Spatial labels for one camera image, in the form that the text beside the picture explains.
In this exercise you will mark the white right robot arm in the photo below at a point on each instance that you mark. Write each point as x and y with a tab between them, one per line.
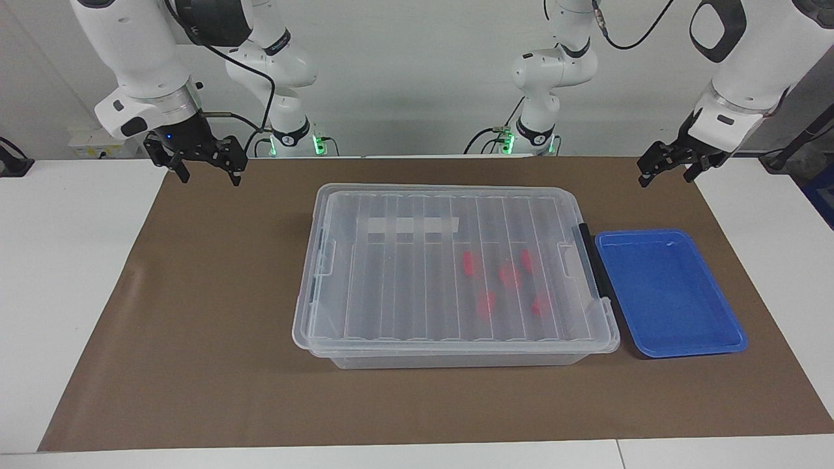
137	52

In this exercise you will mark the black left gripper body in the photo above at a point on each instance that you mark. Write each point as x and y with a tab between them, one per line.
684	153

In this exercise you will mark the blue plastic tray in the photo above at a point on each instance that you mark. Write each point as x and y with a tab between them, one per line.
671	299

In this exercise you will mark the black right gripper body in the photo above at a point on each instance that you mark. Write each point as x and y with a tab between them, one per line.
195	146

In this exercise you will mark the brown paper table mat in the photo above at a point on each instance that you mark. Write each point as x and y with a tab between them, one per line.
195	326

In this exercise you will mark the clear ribbed plastic lid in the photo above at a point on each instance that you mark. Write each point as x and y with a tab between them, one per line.
404	286

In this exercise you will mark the clear plastic storage box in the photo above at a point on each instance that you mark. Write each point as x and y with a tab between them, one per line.
456	361

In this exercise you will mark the red block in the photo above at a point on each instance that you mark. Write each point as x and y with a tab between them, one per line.
485	305
526	260
541	304
470	264
509	277

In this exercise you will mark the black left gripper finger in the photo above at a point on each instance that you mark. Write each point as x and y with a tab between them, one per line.
644	177
691	171

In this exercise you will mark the white power strip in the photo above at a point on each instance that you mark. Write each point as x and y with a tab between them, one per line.
98	142

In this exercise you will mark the blue crate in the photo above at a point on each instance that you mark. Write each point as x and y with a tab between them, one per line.
822	195

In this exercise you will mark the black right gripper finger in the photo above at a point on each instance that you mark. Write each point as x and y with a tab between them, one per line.
180	170
236	177

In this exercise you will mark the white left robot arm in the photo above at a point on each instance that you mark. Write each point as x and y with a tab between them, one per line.
749	71

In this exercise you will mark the black clamp device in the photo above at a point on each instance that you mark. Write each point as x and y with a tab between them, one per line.
13	166

